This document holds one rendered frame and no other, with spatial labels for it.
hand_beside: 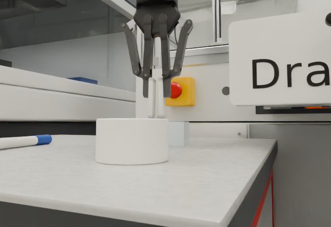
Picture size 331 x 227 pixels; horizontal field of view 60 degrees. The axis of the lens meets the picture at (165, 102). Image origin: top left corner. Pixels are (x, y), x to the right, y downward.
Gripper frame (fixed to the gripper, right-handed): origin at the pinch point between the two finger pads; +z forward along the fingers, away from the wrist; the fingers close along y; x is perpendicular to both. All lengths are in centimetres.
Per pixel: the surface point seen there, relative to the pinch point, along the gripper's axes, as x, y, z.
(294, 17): -13.9, 19.3, -8.2
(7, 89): 23, -47, -5
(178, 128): -5.2, 4.3, 5.2
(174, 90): 18.1, 1.0, -3.5
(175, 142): -5.2, 3.9, 7.4
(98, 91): 64, -36, -9
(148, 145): -24.9, 3.8, 6.3
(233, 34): -12.1, 12.3, -7.1
